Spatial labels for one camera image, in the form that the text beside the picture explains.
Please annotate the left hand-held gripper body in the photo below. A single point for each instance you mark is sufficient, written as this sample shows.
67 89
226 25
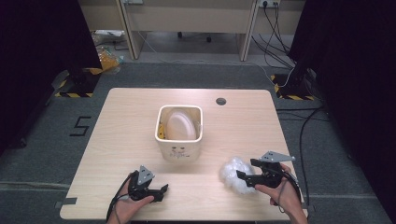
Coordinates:
140 188

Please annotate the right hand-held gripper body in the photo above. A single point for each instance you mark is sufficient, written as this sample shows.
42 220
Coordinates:
271 174

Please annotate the white plastic bag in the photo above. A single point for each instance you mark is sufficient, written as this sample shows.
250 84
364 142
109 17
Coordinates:
232 177

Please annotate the cream square waste bin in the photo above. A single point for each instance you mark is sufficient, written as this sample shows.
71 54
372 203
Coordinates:
179 151

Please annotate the person's left hand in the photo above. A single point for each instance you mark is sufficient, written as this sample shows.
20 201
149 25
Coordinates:
127 207

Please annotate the person's right hand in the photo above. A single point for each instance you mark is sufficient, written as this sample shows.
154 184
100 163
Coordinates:
286 194

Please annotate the white disposable plate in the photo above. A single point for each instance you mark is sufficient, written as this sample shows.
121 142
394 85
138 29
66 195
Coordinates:
181 126

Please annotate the grey tape strip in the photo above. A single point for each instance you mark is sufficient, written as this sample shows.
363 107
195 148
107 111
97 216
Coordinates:
66 202

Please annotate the black stand base striped tape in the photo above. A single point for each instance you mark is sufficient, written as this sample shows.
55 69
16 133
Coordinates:
79 85
292 88

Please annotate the black curtain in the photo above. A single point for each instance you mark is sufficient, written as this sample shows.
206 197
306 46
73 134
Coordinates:
358 77
37 62

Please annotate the white power strip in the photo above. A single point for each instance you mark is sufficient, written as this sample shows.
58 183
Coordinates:
269 2

